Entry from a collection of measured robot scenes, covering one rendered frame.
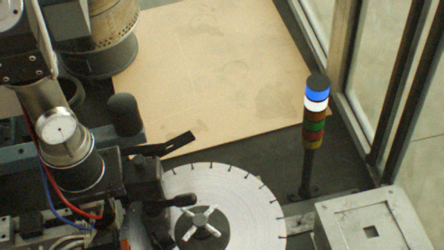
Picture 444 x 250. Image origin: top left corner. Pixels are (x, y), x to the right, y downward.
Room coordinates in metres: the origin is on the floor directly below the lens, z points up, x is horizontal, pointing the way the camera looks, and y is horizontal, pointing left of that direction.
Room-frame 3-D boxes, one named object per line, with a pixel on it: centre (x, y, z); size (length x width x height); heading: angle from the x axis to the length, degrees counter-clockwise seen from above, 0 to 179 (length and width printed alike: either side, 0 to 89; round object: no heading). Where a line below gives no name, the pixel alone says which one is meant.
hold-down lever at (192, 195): (0.43, 0.09, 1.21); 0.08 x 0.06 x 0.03; 99
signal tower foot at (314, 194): (0.67, -0.19, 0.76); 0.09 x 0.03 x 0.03; 99
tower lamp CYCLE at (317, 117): (0.67, -0.19, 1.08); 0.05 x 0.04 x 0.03; 9
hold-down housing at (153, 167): (0.45, 0.13, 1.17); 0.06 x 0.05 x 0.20; 90
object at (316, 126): (0.67, -0.19, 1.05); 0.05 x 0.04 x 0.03; 9
